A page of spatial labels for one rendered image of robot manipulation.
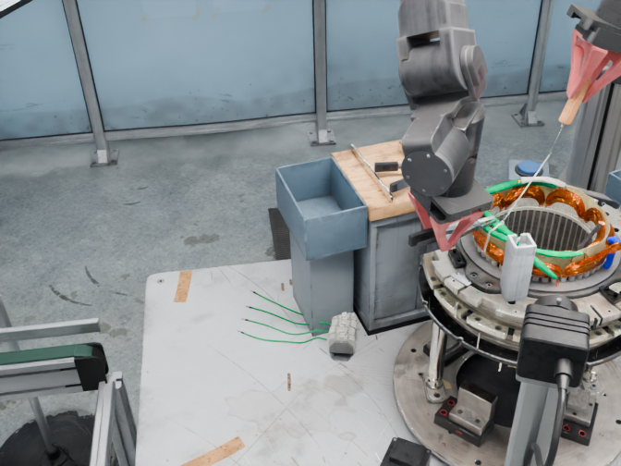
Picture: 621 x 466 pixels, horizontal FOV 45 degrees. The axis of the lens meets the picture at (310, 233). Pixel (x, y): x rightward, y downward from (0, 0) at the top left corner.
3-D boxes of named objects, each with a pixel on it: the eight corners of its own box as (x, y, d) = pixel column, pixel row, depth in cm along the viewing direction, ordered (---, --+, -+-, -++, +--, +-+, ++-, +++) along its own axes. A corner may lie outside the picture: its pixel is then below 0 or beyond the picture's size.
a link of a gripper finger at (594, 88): (607, 116, 91) (649, 44, 87) (555, 100, 90) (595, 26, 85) (587, 95, 97) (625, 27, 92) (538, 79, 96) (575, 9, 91)
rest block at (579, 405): (561, 418, 117) (563, 409, 116) (567, 394, 121) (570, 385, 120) (589, 427, 116) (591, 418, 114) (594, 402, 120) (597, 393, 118)
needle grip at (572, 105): (566, 125, 94) (587, 79, 91) (555, 119, 95) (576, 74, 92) (573, 126, 95) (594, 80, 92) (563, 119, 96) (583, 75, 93)
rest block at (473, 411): (462, 401, 120) (465, 379, 117) (493, 418, 117) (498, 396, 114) (448, 419, 117) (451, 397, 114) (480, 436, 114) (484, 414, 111)
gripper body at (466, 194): (446, 226, 87) (455, 177, 82) (402, 177, 94) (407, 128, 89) (493, 211, 89) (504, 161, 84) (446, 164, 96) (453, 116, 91)
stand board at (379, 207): (370, 222, 122) (370, 210, 120) (330, 164, 136) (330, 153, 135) (480, 197, 127) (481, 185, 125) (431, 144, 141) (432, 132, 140)
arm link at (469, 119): (493, 95, 84) (444, 82, 86) (474, 127, 79) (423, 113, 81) (484, 145, 88) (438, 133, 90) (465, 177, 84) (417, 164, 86)
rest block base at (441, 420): (449, 402, 122) (450, 395, 121) (493, 426, 118) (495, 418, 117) (432, 423, 119) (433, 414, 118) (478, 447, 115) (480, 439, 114)
